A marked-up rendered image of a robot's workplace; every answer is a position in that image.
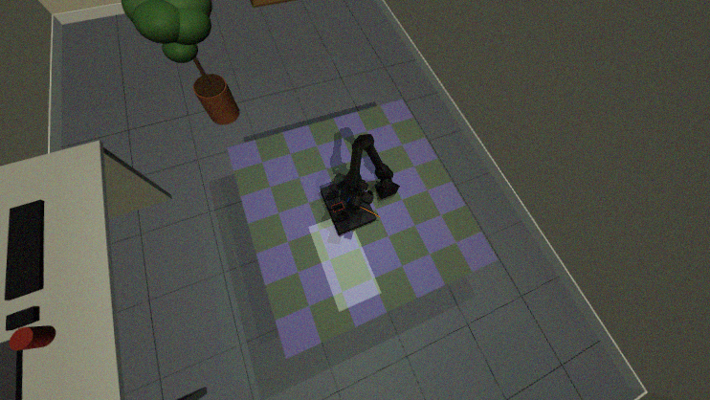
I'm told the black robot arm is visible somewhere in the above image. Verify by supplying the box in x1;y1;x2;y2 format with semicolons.
344;134;394;211

